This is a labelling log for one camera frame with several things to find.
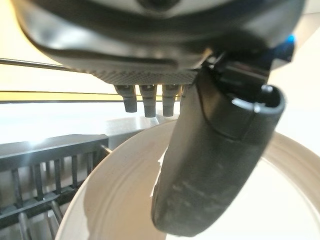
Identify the dark grey dishwasher cutlery basket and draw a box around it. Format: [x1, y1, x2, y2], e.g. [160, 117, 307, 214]
[0, 134, 110, 227]

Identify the white ceramic plate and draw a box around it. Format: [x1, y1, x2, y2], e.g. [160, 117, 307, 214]
[54, 119, 320, 240]

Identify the grey wire dishwasher rack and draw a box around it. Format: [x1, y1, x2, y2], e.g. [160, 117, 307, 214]
[0, 143, 113, 240]

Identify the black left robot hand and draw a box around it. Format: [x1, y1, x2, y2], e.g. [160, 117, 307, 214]
[11, 0, 306, 237]

